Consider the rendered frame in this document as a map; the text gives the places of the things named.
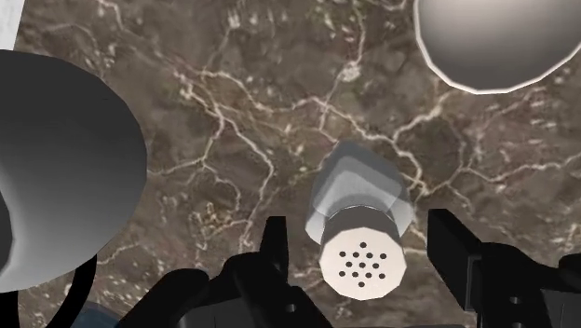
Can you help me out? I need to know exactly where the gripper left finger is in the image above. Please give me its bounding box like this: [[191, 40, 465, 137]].
[[116, 215, 333, 328]]

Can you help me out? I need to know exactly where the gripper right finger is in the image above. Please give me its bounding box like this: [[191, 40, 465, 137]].
[[426, 208, 581, 328]]

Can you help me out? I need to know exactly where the grey shaker with holed cap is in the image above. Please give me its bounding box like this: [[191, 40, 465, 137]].
[[304, 140, 415, 301]]

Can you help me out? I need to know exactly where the blue rounded object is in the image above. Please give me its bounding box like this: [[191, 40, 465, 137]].
[[72, 301, 123, 328]]

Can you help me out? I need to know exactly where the grey rounded vessel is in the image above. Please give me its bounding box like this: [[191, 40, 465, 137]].
[[0, 48, 148, 294]]

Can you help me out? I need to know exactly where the white round bowl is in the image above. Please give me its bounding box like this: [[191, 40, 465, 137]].
[[412, 0, 581, 96]]

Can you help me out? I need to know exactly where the black curved ring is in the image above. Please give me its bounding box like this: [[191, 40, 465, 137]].
[[0, 253, 99, 328]]

